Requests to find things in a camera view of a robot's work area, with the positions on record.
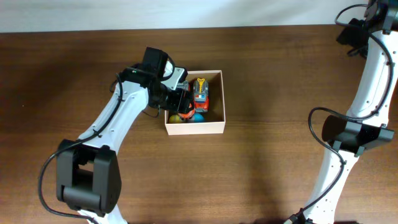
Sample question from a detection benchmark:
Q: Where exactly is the yellow toy ball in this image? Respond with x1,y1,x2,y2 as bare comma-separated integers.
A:
169,114,185,124

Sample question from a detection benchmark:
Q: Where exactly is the red toy ball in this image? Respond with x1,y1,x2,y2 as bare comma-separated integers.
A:
178,109,195,119

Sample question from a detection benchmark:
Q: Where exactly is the fire truck with yellow ladder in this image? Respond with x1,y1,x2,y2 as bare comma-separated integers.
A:
193,78,209,113

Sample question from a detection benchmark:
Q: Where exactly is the blue toy ball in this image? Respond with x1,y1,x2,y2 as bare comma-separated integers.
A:
187,113,205,123

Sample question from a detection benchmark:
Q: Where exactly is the red fire truck grey top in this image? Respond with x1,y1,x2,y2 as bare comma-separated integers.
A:
177,80,190,91

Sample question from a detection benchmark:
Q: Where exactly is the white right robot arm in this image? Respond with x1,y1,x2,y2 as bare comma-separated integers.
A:
286,0,397,223

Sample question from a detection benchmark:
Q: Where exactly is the pink cardboard box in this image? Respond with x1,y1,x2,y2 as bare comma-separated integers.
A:
164,70,226,135

